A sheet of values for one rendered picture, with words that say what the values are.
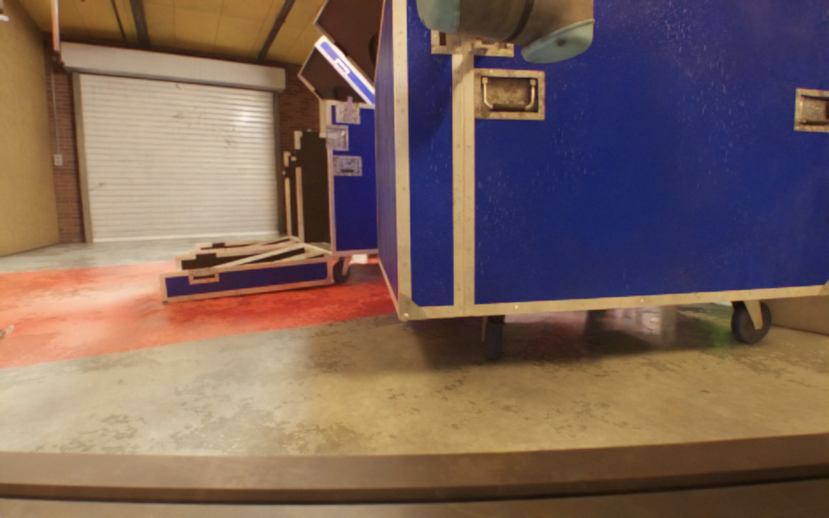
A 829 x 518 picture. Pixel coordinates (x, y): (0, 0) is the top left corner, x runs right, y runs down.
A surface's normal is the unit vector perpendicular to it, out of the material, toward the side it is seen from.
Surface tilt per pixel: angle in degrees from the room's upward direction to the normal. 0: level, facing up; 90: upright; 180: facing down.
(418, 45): 90
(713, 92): 90
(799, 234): 90
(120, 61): 90
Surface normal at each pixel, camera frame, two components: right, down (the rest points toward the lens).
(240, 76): 0.50, 0.09
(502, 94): 0.13, 0.11
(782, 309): -0.87, 0.07
